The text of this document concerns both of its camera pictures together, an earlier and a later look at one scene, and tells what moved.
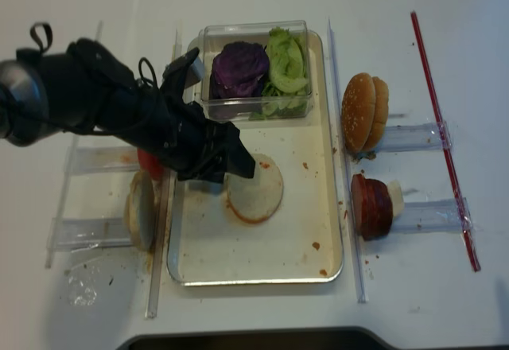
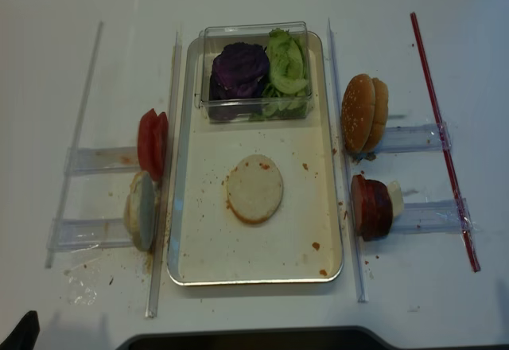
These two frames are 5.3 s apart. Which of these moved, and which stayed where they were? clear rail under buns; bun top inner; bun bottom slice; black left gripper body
Moved: black left gripper body
Stayed: clear rail under buns; bun top inner; bun bottom slice
